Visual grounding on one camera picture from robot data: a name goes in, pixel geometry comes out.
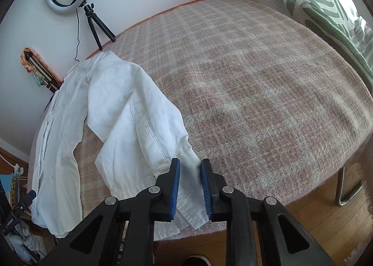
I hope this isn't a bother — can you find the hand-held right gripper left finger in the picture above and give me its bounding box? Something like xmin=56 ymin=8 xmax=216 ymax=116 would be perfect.
xmin=38 ymin=158 xmax=181 ymax=266

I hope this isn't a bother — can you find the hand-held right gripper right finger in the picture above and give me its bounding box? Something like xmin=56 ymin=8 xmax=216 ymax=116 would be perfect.
xmin=200 ymin=158 xmax=335 ymax=266

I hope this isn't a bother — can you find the white shirt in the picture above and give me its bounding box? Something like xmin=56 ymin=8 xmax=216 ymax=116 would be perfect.
xmin=31 ymin=50 xmax=212 ymax=240

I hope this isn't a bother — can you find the beige plaid blanket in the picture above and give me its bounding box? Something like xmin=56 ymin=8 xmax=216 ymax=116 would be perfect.
xmin=28 ymin=0 xmax=373 ymax=243

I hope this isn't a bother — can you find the small black tripod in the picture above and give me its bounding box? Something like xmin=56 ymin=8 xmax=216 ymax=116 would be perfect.
xmin=78 ymin=3 xmax=116 ymax=51

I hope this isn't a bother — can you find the folded dark metal tripod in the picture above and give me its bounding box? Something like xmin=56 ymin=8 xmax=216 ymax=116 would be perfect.
xmin=25 ymin=53 xmax=60 ymax=93

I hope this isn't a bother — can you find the colourful printed cloth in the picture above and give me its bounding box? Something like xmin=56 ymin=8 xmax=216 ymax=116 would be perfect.
xmin=20 ymin=47 xmax=44 ymax=87

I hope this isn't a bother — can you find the blue black clamp mount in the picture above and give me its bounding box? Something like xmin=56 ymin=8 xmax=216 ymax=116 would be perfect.
xmin=12 ymin=190 xmax=37 ymax=217

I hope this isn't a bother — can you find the orange wooden bed frame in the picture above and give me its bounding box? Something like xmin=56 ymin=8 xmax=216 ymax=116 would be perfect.
xmin=38 ymin=0 xmax=225 ymax=86

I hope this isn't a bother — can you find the black ring light cable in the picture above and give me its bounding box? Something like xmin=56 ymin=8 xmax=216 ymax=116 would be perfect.
xmin=73 ymin=7 xmax=81 ymax=63

